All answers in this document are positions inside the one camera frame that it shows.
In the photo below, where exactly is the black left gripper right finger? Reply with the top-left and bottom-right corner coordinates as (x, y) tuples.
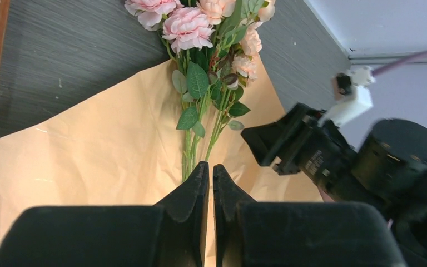
(213, 165), (406, 266)

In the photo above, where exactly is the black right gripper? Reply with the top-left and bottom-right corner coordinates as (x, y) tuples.
(241, 103), (357, 189)

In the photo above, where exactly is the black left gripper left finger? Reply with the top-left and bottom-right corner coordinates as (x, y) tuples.
(0, 161), (209, 266)

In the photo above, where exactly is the green paper flower bouquet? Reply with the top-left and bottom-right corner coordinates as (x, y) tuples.
(124, 0), (276, 180)

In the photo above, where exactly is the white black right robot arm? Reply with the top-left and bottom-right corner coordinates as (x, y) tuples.
(241, 103), (427, 266)

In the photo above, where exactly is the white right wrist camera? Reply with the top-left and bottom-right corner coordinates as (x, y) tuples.
(318, 66), (375, 127)

